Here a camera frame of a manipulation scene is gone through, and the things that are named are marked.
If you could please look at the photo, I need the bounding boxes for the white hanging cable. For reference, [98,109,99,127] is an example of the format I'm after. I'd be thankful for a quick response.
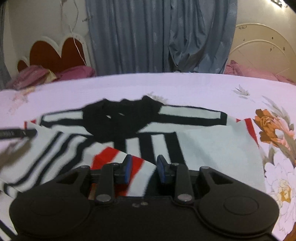
[59,0,88,67]

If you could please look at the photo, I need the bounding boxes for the wall lamp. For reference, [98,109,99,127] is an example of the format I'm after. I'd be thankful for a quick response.
[271,0,287,8]

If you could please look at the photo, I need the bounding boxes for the blue-grey curtain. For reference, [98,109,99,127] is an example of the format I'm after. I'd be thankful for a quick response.
[86,1,237,75]

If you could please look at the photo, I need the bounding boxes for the pink floral bed sheet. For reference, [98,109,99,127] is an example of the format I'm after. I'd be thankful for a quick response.
[1,73,295,240]

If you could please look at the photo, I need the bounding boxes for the magenta pillow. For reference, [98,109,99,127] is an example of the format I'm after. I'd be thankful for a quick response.
[55,65,95,81]

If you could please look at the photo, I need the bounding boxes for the red heart-shaped headboard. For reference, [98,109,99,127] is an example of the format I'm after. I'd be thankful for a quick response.
[16,34,91,73]

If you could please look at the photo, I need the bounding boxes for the striped knit children's sweater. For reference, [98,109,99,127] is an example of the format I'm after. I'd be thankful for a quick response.
[1,96,273,240]

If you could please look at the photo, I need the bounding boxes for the cream arched headboard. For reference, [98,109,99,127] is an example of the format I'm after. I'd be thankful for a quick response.
[228,23,295,81]

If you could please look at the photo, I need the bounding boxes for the pink bedding on far bed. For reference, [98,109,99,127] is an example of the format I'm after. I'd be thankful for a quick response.
[224,60,295,85]

